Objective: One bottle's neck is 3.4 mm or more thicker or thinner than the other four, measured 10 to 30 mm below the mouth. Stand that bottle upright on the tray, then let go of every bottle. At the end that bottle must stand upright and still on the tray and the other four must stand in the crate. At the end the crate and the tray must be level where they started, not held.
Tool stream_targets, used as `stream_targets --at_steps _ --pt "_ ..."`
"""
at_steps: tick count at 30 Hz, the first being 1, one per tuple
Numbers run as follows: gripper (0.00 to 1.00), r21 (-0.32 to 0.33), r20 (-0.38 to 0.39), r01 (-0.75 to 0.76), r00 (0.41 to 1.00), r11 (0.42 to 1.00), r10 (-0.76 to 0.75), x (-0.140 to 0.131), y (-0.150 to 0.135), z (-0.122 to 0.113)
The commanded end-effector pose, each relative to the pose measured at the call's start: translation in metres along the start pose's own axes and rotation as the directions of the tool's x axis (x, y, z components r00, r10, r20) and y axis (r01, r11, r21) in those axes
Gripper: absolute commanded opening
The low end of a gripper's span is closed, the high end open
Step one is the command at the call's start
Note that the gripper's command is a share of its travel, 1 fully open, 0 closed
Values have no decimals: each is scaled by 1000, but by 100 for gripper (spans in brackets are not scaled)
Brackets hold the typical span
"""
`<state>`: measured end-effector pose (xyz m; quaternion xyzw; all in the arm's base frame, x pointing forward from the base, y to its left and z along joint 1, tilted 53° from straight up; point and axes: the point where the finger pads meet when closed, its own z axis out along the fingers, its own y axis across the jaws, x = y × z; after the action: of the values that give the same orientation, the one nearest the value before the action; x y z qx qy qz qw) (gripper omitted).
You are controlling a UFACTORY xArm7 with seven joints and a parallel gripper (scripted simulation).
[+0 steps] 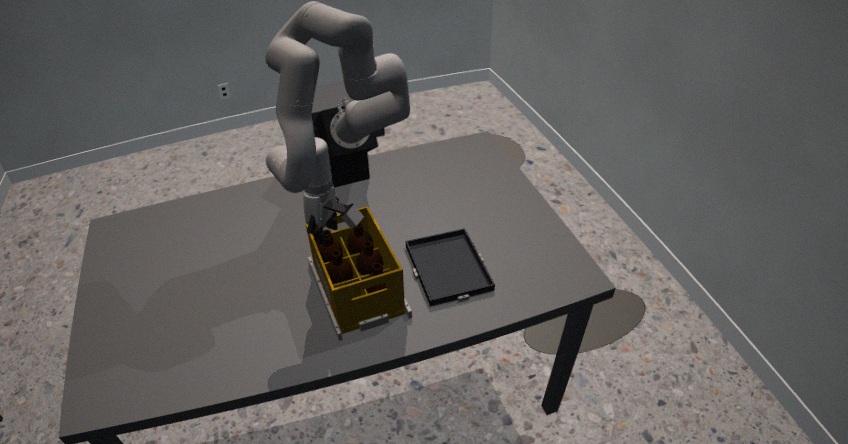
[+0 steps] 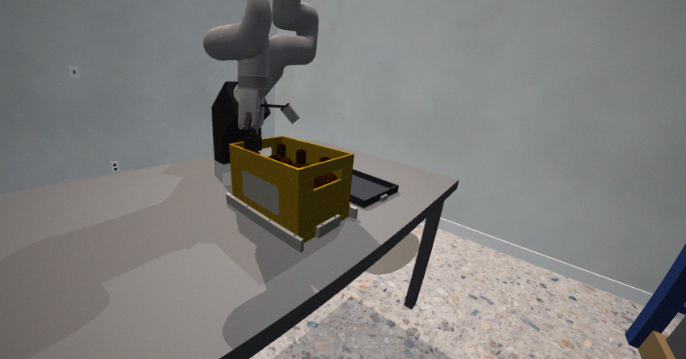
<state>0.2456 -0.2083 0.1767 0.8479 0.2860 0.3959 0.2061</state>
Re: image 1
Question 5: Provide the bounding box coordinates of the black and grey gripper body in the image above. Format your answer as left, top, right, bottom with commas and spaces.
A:
304, 185, 337, 228

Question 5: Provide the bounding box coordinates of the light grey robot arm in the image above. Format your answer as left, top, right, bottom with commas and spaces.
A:
266, 1, 410, 195

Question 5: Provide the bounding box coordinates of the yellow translucent crate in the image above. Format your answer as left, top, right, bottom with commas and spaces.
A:
308, 214, 406, 334

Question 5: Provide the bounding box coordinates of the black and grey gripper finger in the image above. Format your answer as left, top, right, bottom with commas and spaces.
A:
326, 212, 338, 230
307, 215, 326, 245

